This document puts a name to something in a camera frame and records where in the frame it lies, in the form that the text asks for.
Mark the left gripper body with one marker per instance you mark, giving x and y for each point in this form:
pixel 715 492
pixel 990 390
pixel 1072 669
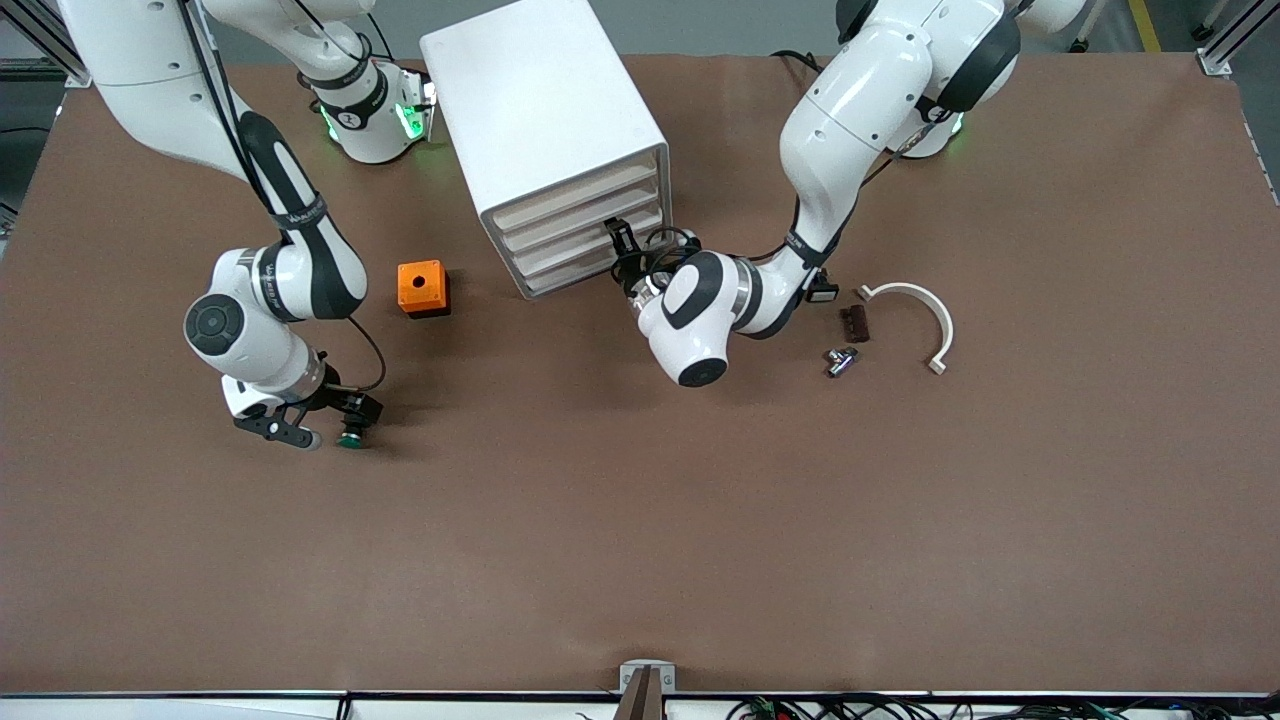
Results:
pixel 632 268

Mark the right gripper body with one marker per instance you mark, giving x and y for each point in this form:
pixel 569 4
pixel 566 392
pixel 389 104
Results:
pixel 338 402

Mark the green mushroom push button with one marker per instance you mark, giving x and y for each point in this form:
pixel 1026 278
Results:
pixel 350 438

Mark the white tray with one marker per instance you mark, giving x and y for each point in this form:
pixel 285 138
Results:
pixel 575 250

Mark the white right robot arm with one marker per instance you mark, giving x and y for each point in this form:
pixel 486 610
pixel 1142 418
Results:
pixel 150 60

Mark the orange and black button box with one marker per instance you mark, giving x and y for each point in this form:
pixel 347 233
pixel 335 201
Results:
pixel 430 295

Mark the silver metal fitting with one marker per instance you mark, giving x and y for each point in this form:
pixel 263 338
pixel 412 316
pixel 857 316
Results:
pixel 840 362

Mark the small brown block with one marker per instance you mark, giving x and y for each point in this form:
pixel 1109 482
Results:
pixel 855 323

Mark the metal bracket with brown post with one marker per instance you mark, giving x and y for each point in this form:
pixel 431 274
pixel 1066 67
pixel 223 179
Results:
pixel 647 690

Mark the aluminium frame profile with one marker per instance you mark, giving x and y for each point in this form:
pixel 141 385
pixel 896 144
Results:
pixel 1215 55
pixel 40 40

